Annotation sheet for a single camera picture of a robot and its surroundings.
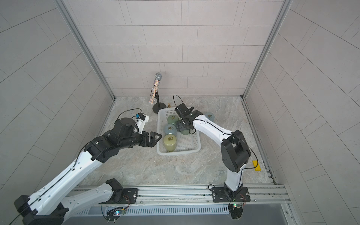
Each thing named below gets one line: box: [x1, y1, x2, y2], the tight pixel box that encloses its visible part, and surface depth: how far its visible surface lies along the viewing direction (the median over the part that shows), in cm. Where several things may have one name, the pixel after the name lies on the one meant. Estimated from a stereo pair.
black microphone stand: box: [152, 90, 167, 114], surface depth 110 cm
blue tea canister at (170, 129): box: [163, 123, 177, 136], surface depth 89 cm
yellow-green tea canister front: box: [163, 134, 177, 153], surface depth 84 cm
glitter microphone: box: [149, 72, 163, 105], surface depth 93 cm
